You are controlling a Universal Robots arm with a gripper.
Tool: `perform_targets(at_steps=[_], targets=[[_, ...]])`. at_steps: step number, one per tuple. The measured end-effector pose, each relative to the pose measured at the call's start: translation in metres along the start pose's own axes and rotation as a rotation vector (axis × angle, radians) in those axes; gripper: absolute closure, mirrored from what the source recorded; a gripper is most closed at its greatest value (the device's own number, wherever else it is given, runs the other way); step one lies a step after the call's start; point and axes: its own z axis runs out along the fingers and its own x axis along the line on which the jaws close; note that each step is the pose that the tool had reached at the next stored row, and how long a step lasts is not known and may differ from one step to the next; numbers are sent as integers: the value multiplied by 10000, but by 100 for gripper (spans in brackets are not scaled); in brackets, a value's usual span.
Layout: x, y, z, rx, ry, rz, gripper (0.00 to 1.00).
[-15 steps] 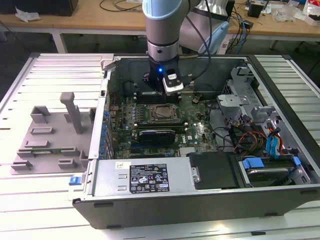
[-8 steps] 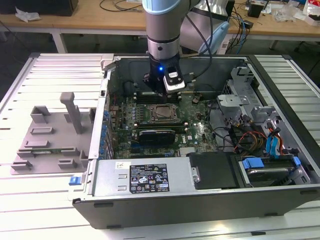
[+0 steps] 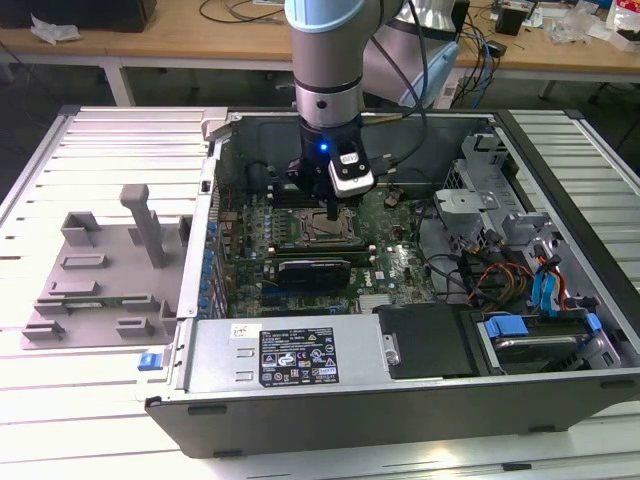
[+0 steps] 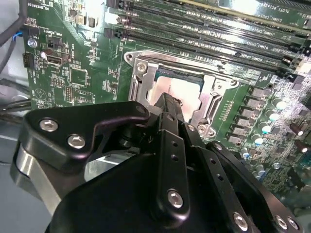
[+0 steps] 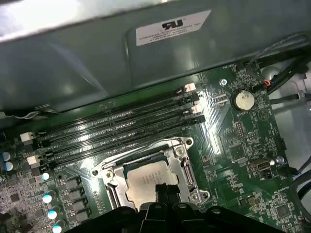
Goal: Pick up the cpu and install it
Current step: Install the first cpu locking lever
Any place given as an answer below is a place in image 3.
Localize silver CPU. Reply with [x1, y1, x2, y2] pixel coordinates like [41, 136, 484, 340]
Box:
[312, 212, 351, 240]

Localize grey parts rack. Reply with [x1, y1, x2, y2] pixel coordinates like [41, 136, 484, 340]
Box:
[18, 183, 194, 351]

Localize black open PC case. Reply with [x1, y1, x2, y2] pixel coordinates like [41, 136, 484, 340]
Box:
[134, 106, 640, 459]

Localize black graphics card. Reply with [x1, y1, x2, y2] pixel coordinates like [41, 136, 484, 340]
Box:
[264, 257, 354, 292]

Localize black cylindrical part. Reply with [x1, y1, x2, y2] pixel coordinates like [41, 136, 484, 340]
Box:
[246, 160, 274, 195]

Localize white crumpled plastic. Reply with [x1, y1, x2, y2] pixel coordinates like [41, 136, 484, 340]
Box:
[29, 13, 82, 46]

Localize silver metal drive cage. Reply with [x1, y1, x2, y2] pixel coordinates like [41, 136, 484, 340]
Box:
[430, 130, 564, 251]

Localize silver hard disk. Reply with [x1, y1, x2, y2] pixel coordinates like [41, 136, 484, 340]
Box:
[492, 332, 589, 375]

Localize coloured power wire bundle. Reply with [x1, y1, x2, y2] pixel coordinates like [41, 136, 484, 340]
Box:
[467, 262, 539, 306]

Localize black plastic shroud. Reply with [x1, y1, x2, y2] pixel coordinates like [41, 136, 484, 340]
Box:
[373, 302, 479, 382]

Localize blue SATA wire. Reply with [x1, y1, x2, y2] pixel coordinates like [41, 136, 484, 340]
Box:
[530, 272, 547, 317]
[542, 253, 565, 317]

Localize silver power supply unit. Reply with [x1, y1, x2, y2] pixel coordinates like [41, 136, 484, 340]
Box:
[172, 315, 401, 401]

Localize wooden desk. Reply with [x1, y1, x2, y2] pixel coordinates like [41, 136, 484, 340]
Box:
[0, 0, 640, 109]

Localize large black box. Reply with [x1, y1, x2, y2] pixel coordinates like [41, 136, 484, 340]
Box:
[0, 0, 157, 34]

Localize white red bag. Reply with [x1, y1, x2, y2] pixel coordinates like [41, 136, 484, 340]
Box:
[604, 0, 640, 51]

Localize blue disk carrier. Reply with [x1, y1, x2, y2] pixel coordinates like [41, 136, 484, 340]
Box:
[479, 312, 604, 376]

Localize clear plastic bags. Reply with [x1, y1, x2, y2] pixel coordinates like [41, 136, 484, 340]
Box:
[547, 5, 609, 46]

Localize silver chipset heatsink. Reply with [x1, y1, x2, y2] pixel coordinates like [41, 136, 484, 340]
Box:
[358, 292, 392, 315]

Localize small black box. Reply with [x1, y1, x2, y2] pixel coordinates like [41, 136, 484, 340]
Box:
[494, 3, 527, 36]

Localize black computer tower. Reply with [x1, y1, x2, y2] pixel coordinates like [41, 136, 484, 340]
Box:
[449, 0, 472, 44]

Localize CPU socket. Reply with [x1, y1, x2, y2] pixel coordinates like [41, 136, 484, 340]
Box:
[298, 207, 359, 247]

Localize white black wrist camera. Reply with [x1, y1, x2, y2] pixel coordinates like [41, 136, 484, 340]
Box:
[327, 144, 376, 199]

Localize black camera cable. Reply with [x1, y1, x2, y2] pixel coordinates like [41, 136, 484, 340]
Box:
[368, 0, 434, 176]

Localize green motherboard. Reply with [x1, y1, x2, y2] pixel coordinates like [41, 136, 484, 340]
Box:
[214, 184, 441, 319]

